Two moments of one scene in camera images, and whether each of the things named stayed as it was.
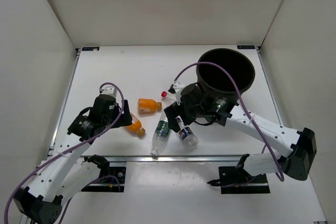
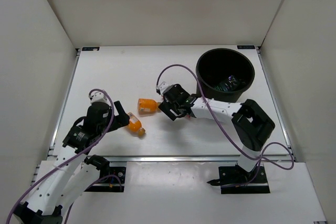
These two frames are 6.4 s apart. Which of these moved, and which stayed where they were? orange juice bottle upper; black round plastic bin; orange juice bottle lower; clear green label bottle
Moved: clear green label bottle
Stayed: orange juice bottle upper; black round plastic bin; orange juice bottle lower
